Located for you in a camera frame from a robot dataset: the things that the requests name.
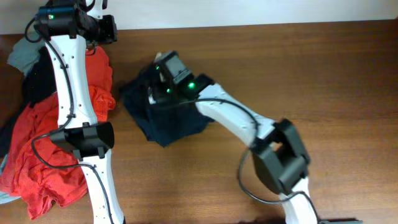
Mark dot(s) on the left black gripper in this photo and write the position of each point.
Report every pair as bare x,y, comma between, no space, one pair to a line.
111,35

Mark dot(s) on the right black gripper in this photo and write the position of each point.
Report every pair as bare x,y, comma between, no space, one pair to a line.
156,88

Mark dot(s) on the navy blue shorts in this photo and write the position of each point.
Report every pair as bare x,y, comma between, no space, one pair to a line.
161,124

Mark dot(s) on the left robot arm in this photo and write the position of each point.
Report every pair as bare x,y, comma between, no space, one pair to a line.
67,28

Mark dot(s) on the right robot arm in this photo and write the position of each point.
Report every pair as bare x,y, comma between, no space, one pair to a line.
280,159

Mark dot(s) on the black garment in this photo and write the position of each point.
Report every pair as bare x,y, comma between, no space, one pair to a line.
37,86

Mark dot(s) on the light grey garment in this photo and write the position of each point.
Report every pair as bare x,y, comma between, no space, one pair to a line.
23,57

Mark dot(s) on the red t-shirt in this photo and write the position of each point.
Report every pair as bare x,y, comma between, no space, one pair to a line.
42,174

